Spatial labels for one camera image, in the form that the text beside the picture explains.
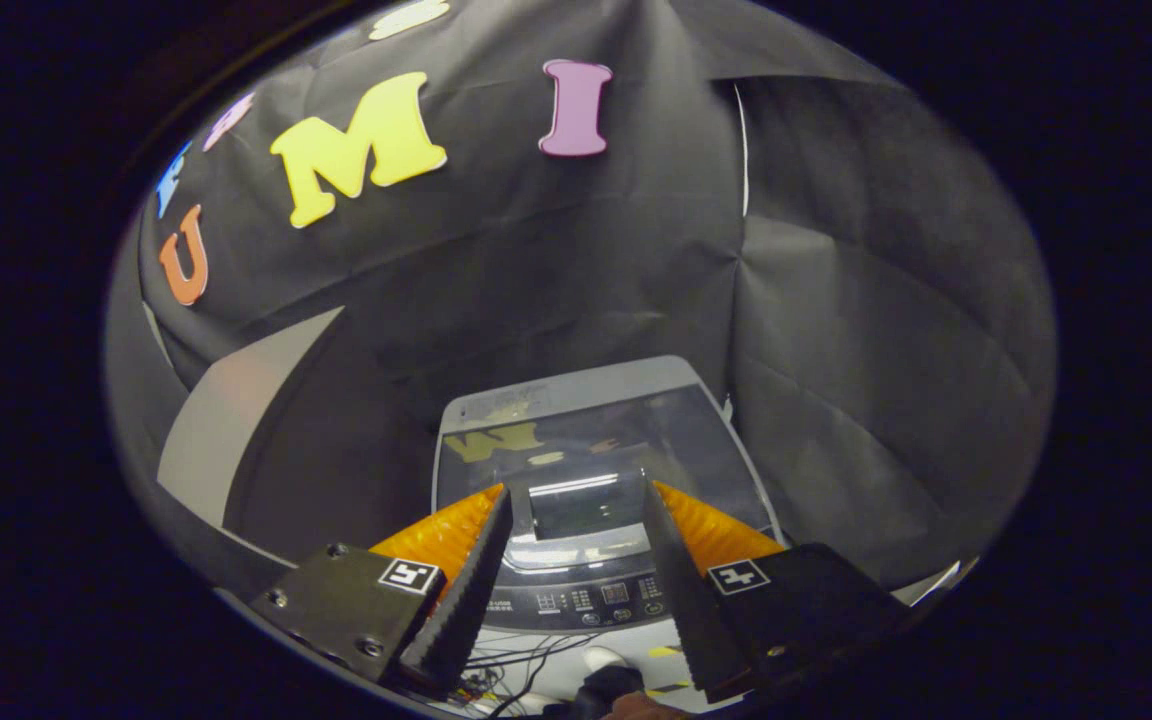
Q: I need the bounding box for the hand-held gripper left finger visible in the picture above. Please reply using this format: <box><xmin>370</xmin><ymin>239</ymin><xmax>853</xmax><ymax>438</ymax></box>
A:
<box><xmin>252</xmin><ymin>483</ymin><xmax>515</xmax><ymax>698</ymax></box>

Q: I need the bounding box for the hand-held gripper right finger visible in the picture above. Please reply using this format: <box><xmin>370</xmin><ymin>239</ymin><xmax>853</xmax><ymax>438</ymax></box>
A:
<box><xmin>641</xmin><ymin>478</ymin><xmax>915</xmax><ymax>705</ymax></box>

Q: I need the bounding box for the grey washing machine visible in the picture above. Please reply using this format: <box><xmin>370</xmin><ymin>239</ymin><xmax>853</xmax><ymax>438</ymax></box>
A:
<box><xmin>430</xmin><ymin>354</ymin><xmax>789</xmax><ymax>634</ymax></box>

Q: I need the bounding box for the washing machine glass lid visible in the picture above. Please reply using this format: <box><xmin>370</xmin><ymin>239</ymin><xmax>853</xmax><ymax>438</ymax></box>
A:
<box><xmin>434</xmin><ymin>383</ymin><xmax>777</xmax><ymax>573</ymax></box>

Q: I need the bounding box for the beige cabinet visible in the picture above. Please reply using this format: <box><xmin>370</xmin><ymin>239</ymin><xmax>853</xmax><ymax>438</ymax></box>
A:
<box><xmin>154</xmin><ymin>305</ymin><xmax>439</xmax><ymax>573</ymax></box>

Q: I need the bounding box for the bundle of dark cables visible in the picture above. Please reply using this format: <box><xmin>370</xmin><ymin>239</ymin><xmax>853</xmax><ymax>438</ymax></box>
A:
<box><xmin>434</xmin><ymin>630</ymin><xmax>619</xmax><ymax>719</ymax></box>

